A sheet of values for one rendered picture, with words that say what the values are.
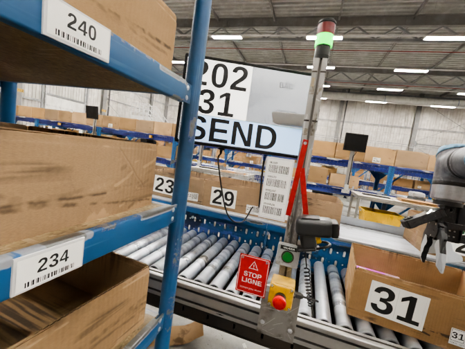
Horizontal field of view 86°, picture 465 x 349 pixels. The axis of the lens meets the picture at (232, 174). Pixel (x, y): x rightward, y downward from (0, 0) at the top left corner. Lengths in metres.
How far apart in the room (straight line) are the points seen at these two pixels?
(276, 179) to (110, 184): 0.55
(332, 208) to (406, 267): 0.40
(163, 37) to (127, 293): 0.38
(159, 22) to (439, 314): 1.04
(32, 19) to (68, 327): 0.30
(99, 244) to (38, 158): 0.10
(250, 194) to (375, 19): 13.46
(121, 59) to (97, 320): 0.32
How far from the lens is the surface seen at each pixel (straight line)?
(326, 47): 0.86
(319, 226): 0.75
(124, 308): 0.45
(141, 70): 0.33
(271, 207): 0.81
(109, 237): 0.32
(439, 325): 1.07
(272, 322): 0.95
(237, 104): 0.89
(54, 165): 0.30
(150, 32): 0.40
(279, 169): 0.79
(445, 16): 15.06
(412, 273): 1.31
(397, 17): 14.65
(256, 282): 0.89
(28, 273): 0.27
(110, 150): 0.35
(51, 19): 0.26
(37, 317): 0.54
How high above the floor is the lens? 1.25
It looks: 6 degrees down
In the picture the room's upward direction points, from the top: 8 degrees clockwise
